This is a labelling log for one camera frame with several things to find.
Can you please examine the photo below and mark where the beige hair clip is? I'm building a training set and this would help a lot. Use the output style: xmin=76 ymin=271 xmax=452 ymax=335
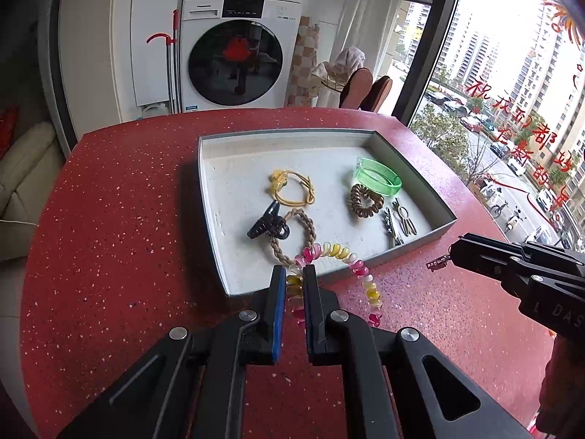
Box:
xmin=392 ymin=198 xmax=418 ymax=237

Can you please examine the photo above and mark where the brown spiral hair tie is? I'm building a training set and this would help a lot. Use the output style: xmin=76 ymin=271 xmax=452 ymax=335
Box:
xmin=350 ymin=183 xmax=386 ymax=220

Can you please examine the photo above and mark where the green light-up bangle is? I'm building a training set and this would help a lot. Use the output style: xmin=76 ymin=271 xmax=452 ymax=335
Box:
xmin=352 ymin=156 xmax=403 ymax=199

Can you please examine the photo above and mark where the yellow elastic hair tie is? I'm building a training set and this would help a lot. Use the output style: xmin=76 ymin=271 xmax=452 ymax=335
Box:
xmin=267 ymin=169 xmax=317 ymax=208

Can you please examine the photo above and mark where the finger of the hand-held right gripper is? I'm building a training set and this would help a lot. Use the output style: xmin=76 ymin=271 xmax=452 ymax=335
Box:
xmin=458 ymin=233 xmax=585 ymax=267
xmin=450 ymin=245 xmax=541 ymax=299

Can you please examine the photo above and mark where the pink yellow spiral hair tie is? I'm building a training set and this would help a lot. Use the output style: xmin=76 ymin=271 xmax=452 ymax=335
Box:
xmin=284 ymin=240 xmax=385 ymax=329

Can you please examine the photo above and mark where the white curtain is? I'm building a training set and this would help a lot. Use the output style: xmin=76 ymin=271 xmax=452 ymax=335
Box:
xmin=337 ymin=0 xmax=413 ymax=84

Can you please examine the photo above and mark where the beige sofa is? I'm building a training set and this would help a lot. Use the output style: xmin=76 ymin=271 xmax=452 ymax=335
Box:
xmin=0 ymin=121 xmax=67 ymax=262

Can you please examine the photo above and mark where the black claw hair clip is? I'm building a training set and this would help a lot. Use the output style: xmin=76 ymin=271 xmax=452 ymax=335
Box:
xmin=247 ymin=200 xmax=291 ymax=241

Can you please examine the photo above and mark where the white front-load washing machine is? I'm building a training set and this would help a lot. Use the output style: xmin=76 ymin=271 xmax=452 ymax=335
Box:
xmin=178 ymin=0 xmax=305 ymax=113

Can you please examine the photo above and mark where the black window frame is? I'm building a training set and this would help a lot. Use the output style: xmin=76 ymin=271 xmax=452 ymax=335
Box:
xmin=392 ymin=0 xmax=472 ymax=127

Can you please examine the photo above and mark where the checkered beige cloth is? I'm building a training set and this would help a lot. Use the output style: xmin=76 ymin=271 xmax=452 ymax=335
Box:
xmin=284 ymin=22 xmax=321 ymax=109

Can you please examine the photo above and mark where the silver lettered barrette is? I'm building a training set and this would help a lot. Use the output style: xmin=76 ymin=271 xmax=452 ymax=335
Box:
xmin=425 ymin=252 xmax=454 ymax=272

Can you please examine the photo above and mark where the row of apartment buildings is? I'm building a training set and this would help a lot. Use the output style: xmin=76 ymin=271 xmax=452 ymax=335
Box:
xmin=402 ymin=0 xmax=585 ymax=116

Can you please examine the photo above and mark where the row of parked cars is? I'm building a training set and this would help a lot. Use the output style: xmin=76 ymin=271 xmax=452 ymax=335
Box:
xmin=424 ymin=87 xmax=573 ymax=248

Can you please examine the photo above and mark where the red bag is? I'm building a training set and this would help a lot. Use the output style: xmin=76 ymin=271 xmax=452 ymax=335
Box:
xmin=0 ymin=105 xmax=22 ymax=162

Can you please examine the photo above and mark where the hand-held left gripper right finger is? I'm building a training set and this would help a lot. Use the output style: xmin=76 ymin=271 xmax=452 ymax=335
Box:
xmin=302 ymin=264 xmax=529 ymax=439

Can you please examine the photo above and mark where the red window decal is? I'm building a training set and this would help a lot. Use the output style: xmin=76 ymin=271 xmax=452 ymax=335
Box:
xmin=465 ymin=0 xmax=585 ymax=222

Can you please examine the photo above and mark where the person's right forearm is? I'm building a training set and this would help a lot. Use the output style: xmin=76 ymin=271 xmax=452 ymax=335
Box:
xmin=537 ymin=333 xmax=585 ymax=436

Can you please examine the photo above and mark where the white towel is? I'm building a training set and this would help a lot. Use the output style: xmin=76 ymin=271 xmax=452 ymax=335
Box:
xmin=329 ymin=46 xmax=367 ymax=79

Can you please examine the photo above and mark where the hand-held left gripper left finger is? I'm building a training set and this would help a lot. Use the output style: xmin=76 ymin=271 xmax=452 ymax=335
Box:
xmin=57 ymin=264 xmax=287 ymax=439

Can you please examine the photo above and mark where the street tree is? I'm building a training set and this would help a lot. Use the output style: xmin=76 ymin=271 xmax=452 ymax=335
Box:
xmin=410 ymin=102 xmax=472 ymax=162

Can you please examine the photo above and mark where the cream fabric hat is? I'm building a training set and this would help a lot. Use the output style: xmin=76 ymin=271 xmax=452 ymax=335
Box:
xmin=310 ymin=61 xmax=348 ymax=98

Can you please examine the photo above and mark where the white tall cabinet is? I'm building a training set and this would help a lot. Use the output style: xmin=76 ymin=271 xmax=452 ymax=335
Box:
xmin=112 ymin=0 xmax=188 ymax=122

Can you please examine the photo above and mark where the beige braided hair tie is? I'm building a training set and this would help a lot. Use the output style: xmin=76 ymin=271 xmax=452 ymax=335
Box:
xmin=269 ymin=207 xmax=317 ymax=269

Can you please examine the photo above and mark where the ornate silver hair clip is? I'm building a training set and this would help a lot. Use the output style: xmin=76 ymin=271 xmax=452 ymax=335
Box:
xmin=381 ymin=206 xmax=405 ymax=247

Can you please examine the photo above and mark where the grey shallow tray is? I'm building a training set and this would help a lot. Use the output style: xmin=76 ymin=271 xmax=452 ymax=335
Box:
xmin=198 ymin=129 xmax=458 ymax=297

